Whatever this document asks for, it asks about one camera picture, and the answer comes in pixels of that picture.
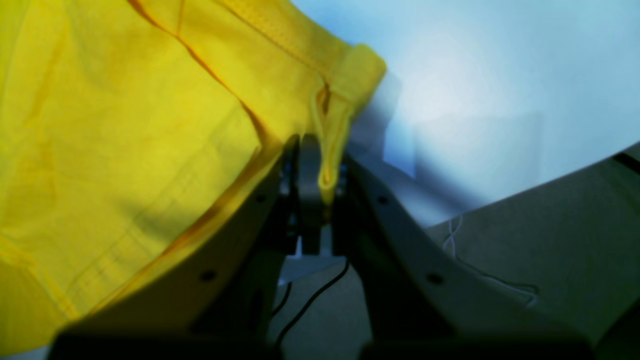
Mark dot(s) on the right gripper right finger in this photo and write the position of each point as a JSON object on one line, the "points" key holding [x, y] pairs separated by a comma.
{"points": [[422, 304]]}

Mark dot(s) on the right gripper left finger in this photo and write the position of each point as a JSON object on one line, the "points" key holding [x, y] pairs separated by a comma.
{"points": [[217, 303]]}

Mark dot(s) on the orange yellow t-shirt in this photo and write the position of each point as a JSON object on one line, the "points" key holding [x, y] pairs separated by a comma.
{"points": [[131, 130]]}

